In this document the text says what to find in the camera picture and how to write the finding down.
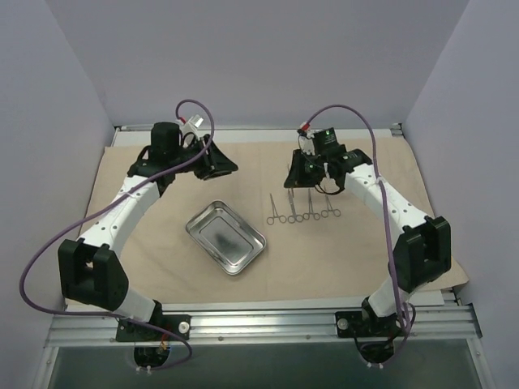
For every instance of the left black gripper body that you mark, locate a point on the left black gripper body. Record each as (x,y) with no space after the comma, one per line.
(209,160)

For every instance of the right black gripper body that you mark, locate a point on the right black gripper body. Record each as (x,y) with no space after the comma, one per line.
(304,167)

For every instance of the steel scissors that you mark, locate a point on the steel scissors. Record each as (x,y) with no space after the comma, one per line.
(294,216)

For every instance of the small steel forceps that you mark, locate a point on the small steel forceps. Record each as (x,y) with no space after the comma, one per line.
(329,209)

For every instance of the beige cloth surgical kit roll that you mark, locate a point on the beige cloth surgical kit roll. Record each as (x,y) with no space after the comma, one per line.
(333,257)

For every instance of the steel instrument tray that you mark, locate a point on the steel instrument tray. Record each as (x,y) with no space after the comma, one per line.
(226,237)

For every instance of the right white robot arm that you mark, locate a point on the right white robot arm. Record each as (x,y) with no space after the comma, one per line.
(418,245)

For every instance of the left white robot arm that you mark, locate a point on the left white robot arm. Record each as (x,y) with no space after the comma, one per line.
(89,267)

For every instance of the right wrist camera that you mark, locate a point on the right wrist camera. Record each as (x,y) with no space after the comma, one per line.
(317,142)

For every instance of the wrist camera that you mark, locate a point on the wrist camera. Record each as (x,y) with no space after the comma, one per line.
(192,124)
(317,142)

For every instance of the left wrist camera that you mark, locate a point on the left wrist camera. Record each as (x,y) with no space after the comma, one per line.
(192,124)

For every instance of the back aluminium rail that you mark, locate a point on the back aluminium rail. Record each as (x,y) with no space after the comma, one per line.
(144,127)

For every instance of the aluminium rail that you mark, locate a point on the aluminium rail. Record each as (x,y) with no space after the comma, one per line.
(144,127)
(267,327)

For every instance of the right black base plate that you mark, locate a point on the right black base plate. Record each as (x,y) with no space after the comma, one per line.
(354,323)

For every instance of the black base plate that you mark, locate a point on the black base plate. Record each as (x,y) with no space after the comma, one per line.
(354,323)
(179,324)

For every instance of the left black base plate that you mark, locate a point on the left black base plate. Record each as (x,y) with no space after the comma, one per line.
(179,324)

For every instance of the front aluminium rail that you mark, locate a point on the front aluminium rail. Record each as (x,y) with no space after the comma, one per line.
(267,327)

